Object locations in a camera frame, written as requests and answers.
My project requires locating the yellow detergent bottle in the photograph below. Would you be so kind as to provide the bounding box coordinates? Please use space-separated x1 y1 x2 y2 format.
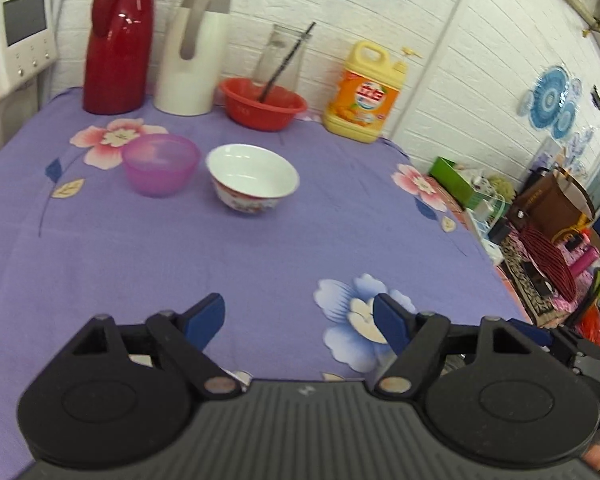
322 41 423 144

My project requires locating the white water dispenser with screen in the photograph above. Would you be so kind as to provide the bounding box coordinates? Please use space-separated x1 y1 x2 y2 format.
0 0 68 156

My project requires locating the purple plastic bowl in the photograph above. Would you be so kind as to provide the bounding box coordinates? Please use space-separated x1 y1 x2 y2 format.
122 134 202 198

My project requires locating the white thermos jug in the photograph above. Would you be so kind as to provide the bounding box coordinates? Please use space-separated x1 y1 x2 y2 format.
154 0 232 117

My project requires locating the black stirring stick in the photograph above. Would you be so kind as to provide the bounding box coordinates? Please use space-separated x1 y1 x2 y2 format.
260 21 317 103

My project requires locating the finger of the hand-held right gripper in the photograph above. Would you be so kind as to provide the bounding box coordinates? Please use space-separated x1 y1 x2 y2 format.
505 319 600 362

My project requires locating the dark red knitted cloth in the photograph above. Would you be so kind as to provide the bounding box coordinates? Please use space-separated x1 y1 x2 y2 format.
517 227 578 301

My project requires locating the red thermos jug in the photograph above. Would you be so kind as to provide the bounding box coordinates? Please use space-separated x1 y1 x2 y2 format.
82 0 158 116

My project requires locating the large blue paper fan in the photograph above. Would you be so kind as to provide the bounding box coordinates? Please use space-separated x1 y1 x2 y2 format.
530 65 571 131

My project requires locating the purple floral tablecloth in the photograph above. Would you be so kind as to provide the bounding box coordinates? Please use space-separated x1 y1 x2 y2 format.
0 85 541 480

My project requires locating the green box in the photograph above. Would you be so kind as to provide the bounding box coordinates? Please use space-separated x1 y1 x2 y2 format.
428 156 481 211

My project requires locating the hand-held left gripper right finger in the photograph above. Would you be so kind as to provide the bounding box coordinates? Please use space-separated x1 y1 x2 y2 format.
372 292 537 401

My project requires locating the red plastic basin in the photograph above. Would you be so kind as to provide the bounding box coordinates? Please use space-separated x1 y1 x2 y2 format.
219 77 308 132

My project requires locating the floral ceramic bowl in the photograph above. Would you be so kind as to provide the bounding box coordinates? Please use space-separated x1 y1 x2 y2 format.
206 143 300 216

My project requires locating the medium blue paper fan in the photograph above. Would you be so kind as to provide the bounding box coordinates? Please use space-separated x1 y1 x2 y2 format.
550 97 577 141

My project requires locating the leopard print cloth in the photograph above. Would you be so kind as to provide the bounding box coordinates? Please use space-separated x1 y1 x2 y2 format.
500 240 571 326

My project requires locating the white power strip with chargers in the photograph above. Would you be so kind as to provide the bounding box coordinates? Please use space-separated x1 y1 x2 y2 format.
472 170 512 241

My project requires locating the brown paper bag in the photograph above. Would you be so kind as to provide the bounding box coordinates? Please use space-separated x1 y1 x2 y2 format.
510 167 596 243

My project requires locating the glass pitcher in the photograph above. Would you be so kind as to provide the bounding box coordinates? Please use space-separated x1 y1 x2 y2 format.
252 23 311 92

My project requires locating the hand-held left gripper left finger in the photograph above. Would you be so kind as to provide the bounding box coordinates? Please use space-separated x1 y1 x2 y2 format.
72 292 243 401

